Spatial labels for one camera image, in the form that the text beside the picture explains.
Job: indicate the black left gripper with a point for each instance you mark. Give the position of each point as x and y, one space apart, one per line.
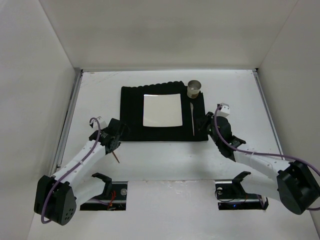
116 144

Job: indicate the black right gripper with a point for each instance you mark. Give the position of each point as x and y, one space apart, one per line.
207 122

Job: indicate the silver knife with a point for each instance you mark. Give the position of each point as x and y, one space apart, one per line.
192 118

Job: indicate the black cloth placemat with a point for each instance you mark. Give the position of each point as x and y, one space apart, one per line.
131 113

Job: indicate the silver metal cup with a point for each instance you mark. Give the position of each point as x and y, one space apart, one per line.
193 88

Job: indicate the white square plate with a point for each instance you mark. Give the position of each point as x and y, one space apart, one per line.
162 111

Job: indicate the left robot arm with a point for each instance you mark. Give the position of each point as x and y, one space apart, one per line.
72 188

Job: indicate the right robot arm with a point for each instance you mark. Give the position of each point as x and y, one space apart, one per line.
289 179

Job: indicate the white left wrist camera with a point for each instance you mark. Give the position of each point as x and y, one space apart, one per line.
102 123

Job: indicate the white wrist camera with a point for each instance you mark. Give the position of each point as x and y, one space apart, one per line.
223 110
102 123

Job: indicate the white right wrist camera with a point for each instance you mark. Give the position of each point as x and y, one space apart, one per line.
223 110

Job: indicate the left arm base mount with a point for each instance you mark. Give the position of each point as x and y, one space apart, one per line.
112 198

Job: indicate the right aluminium table rail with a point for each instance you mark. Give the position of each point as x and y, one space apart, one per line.
264 137

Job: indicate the aluminium table rail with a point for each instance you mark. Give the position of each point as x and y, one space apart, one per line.
264 137
59 153

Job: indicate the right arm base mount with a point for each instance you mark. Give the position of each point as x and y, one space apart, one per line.
231 195

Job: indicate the left aluminium table rail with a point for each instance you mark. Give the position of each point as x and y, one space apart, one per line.
59 153

